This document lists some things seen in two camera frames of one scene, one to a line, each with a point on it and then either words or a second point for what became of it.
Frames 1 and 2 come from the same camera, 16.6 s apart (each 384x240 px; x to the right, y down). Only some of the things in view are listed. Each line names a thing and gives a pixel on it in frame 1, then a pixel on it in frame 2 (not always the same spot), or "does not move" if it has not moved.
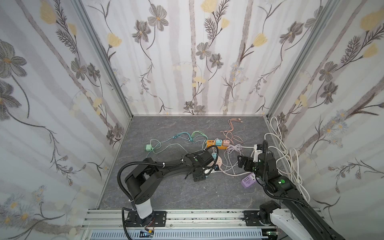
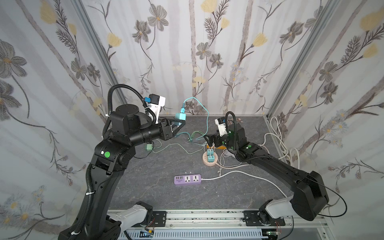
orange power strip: (213, 142) does not move
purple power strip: (249, 180) → (188, 179)
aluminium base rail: (182, 224) does not move
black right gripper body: (248, 163) → (221, 141)
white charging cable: (209, 171) → (225, 153)
